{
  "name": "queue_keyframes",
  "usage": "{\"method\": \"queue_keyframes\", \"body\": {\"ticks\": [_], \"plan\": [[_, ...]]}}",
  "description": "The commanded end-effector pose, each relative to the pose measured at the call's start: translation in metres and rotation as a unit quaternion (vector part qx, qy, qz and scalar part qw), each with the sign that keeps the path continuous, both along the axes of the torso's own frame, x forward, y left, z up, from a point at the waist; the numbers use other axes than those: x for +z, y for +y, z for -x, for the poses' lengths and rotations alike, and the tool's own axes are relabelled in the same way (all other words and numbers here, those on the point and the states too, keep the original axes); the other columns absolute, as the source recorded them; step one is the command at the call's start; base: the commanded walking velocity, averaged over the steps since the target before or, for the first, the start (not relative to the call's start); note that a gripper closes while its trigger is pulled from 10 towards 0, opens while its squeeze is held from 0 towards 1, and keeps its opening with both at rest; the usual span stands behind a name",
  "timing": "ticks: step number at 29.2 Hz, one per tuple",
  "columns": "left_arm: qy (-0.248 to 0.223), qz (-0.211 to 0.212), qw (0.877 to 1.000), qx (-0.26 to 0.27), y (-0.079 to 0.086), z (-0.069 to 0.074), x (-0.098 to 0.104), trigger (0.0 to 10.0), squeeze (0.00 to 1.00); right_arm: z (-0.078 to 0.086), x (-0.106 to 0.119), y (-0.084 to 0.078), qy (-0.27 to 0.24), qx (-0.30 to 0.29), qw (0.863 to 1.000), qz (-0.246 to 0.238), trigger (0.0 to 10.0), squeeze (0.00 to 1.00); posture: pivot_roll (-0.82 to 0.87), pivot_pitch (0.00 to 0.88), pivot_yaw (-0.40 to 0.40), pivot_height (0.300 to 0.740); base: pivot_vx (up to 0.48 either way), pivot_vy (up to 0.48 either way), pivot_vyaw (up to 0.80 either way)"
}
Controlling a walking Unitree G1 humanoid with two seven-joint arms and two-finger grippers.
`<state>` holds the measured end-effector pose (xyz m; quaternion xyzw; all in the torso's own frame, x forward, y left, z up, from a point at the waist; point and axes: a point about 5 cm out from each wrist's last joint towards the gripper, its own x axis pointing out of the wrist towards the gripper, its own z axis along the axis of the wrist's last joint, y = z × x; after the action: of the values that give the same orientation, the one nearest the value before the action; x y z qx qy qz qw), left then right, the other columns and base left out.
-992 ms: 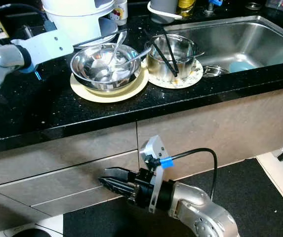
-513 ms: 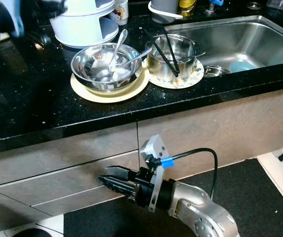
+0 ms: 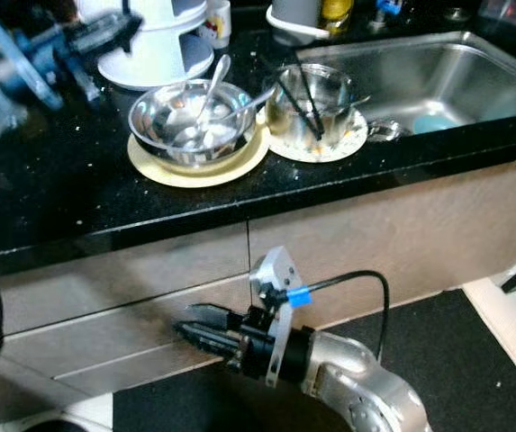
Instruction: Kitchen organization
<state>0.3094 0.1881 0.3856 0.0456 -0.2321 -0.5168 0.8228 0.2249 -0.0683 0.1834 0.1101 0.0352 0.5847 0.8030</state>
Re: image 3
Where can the large steel bowl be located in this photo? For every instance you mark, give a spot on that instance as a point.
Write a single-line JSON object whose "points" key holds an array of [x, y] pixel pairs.
{"points": [[230, 144]]}

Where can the steel spoon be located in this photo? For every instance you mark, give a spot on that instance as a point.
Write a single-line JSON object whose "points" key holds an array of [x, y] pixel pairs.
{"points": [[253, 101], [220, 70]]}

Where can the stainless steel sink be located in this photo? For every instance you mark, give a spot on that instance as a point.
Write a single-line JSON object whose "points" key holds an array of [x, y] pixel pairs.
{"points": [[456, 76]]}

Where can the steel tap with blue clip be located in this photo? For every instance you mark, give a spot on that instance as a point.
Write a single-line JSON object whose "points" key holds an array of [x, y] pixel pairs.
{"points": [[388, 7]]}

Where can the cream yellow plate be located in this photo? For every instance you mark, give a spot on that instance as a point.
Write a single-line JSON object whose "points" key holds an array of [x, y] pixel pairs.
{"points": [[194, 178]]}

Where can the white patterned plate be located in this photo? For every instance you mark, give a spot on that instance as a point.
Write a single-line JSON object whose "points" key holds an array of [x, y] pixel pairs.
{"points": [[348, 148]]}

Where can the white printed mug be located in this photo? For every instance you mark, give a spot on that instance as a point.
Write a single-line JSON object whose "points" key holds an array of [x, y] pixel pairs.
{"points": [[220, 25]]}

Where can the clear plastic container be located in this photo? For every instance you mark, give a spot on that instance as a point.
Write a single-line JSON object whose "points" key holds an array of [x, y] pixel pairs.
{"points": [[505, 11]]}

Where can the small steel pot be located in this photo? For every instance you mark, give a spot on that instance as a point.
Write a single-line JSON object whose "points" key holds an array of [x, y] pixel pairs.
{"points": [[294, 130]]}

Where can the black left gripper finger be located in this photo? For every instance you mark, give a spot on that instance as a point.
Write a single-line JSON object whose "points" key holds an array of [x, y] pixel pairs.
{"points": [[112, 33]]}

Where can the yellow oil bottle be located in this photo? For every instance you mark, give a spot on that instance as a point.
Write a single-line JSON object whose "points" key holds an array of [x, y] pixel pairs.
{"points": [[334, 11]]}

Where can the small round steel lid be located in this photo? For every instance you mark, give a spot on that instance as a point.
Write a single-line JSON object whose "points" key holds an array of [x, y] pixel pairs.
{"points": [[456, 13]]}

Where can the steel sink drain strainer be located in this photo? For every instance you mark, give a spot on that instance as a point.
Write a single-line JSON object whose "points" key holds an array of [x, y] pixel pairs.
{"points": [[385, 132]]}

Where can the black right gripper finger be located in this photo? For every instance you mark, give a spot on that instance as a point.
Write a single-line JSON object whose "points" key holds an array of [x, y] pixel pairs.
{"points": [[208, 339], [214, 314]]}

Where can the grey cabinet door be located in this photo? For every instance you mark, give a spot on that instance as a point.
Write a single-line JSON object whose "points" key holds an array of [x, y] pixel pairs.
{"points": [[402, 225]]}

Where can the white tiered steamer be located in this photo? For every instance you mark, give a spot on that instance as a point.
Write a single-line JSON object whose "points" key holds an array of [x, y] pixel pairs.
{"points": [[167, 67]]}

